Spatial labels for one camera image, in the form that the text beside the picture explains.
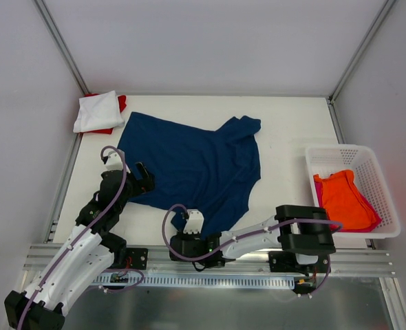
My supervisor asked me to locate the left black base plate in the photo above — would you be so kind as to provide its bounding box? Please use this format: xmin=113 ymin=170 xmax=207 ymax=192
xmin=122 ymin=247 xmax=149 ymax=270

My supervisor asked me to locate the right aluminium frame post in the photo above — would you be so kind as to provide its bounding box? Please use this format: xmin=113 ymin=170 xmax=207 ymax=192
xmin=328 ymin=0 xmax=397 ymax=105

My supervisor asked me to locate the orange t shirt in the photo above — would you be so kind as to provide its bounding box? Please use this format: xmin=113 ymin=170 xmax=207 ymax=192
xmin=313 ymin=170 xmax=382 ymax=233

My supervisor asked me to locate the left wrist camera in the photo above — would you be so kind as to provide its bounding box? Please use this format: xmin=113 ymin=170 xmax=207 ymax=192
xmin=102 ymin=150 xmax=131 ymax=173

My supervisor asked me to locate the left aluminium frame post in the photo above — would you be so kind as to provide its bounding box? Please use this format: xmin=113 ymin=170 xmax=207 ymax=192
xmin=32 ymin=0 xmax=90 ymax=94

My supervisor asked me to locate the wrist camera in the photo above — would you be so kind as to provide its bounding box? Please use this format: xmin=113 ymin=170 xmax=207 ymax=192
xmin=102 ymin=150 xmax=131 ymax=173
xmin=182 ymin=209 xmax=204 ymax=235

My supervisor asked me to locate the aluminium mounting rail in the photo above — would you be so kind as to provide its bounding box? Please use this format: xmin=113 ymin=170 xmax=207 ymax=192
xmin=23 ymin=243 xmax=395 ymax=277

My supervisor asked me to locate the white slotted cable duct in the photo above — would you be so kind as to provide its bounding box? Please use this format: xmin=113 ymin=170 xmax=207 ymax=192
xmin=92 ymin=272 xmax=295 ymax=290

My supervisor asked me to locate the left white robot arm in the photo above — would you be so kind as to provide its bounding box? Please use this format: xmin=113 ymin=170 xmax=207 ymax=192
xmin=4 ymin=162 xmax=155 ymax=329

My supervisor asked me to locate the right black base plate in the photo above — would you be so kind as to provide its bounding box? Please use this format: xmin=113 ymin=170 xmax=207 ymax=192
xmin=268 ymin=251 xmax=330 ymax=275

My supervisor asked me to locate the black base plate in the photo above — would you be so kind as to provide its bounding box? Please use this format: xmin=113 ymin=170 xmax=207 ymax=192
xmin=122 ymin=247 xmax=149 ymax=270
xmin=268 ymin=251 xmax=330 ymax=275

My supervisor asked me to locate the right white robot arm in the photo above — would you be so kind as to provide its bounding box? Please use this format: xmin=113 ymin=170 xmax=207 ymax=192
xmin=163 ymin=205 xmax=342 ymax=274

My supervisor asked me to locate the blue printed t shirt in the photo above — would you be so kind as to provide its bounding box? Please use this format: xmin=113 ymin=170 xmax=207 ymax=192
xmin=118 ymin=112 xmax=261 ymax=237

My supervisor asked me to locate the white plastic basket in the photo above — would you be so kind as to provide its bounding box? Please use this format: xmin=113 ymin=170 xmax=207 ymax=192
xmin=305 ymin=144 xmax=401 ymax=239

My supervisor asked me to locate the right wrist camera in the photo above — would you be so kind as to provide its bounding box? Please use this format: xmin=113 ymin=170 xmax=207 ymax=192
xmin=182 ymin=209 xmax=204 ymax=235

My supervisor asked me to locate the folded white t shirt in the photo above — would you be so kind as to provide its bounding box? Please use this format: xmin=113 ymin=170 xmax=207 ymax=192
xmin=72 ymin=89 xmax=125 ymax=134

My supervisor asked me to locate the folded red t shirt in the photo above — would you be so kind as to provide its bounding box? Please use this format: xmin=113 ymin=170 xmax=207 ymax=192
xmin=77 ymin=92 xmax=128 ymax=136

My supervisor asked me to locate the aluminium frame post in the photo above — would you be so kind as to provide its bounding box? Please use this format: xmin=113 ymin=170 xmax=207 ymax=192
xmin=328 ymin=0 xmax=397 ymax=105
xmin=32 ymin=0 xmax=90 ymax=94

